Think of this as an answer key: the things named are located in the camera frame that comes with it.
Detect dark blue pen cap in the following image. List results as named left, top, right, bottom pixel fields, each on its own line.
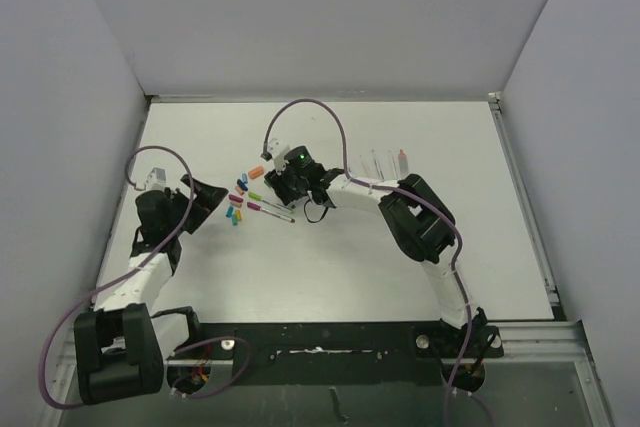
left=236, top=179, right=248, bottom=192

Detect orange capped fat marker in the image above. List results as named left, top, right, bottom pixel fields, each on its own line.
left=398, top=149, right=410, bottom=179

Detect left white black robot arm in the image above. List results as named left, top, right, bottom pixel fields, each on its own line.
left=74, top=175, right=228, bottom=405

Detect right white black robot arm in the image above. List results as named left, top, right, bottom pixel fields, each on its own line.
left=261, top=142, right=481, bottom=356

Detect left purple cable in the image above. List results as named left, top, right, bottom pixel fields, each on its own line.
left=38, top=145, right=251, bottom=409

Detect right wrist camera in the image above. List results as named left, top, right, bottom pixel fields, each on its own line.
left=261, top=138, right=291, bottom=172

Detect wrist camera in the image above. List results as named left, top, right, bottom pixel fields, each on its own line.
left=261, top=138, right=291, bottom=172
left=134, top=167, right=167, bottom=192

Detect green capped pen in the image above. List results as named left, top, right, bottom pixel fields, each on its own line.
left=248, top=191, right=279, bottom=207

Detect orange marker cap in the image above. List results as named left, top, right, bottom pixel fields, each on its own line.
left=247, top=166, right=264, bottom=180

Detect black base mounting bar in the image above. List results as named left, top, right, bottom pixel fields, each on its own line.
left=167, top=320, right=504, bottom=394

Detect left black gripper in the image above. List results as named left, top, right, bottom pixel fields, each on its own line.
left=166, top=175, right=227, bottom=236

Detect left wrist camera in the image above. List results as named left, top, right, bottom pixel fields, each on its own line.
left=134, top=167, right=167, bottom=192

